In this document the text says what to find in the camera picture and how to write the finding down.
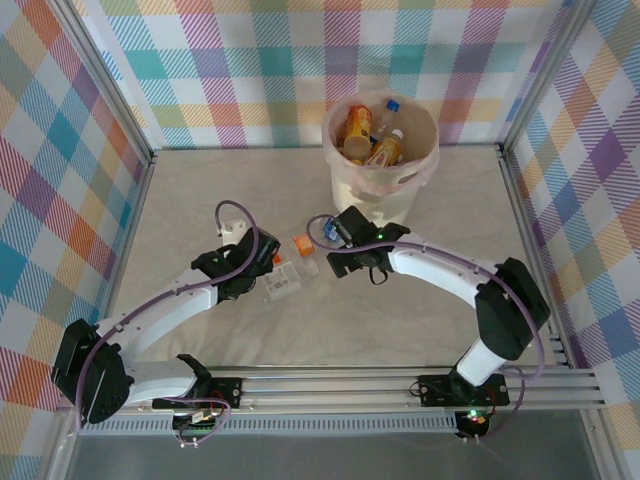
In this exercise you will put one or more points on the small blue label bottle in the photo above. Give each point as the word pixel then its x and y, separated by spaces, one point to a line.
pixel 327 231

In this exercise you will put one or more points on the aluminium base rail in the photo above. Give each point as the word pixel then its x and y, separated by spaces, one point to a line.
pixel 325 392

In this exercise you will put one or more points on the orange snack packet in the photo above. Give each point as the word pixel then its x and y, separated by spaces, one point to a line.
pixel 357 125

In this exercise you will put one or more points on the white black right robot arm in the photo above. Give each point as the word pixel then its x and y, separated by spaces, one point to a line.
pixel 435 265

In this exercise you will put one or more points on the white bin with pink liner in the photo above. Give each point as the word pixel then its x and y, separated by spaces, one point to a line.
pixel 370 200

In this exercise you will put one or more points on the tea bottle with red label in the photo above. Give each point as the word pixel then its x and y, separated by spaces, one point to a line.
pixel 384 154

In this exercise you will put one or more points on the small control board with lights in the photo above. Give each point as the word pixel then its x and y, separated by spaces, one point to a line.
pixel 475 419

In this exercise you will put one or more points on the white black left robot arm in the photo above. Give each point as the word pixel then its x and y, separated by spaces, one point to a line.
pixel 165 310

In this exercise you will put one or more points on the aluminium side rail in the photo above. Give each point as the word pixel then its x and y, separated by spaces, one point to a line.
pixel 144 187
pixel 520 210

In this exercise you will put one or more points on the aluminium frame leg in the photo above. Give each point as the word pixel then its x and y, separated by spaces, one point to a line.
pixel 60 452
pixel 600 465

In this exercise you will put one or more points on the clear bottle white label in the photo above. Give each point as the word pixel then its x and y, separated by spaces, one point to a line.
pixel 287 280

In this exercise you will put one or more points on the clear bottle with blue cap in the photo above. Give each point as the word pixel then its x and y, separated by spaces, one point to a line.
pixel 392 106

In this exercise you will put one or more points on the aluminium frame post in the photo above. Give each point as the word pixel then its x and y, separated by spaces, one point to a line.
pixel 110 80
pixel 545 75

